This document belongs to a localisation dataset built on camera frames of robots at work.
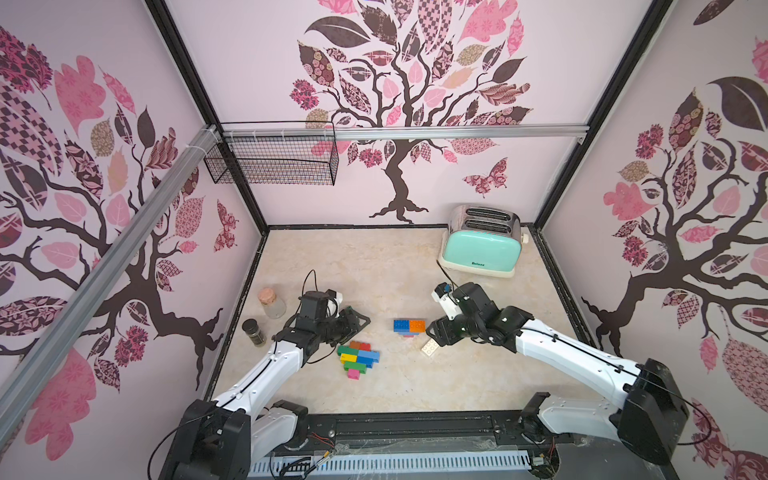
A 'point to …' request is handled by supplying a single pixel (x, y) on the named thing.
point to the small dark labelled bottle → (251, 327)
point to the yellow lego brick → (348, 358)
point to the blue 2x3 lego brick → (401, 325)
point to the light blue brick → (369, 357)
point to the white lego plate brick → (430, 347)
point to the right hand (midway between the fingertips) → (435, 323)
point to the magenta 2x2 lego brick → (353, 374)
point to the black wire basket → (275, 153)
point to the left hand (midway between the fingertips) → (369, 329)
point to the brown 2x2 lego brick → (355, 345)
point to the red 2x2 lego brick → (365, 347)
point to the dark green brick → (342, 349)
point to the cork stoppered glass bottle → (273, 305)
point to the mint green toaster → (483, 239)
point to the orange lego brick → (418, 326)
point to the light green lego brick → (361, 367)
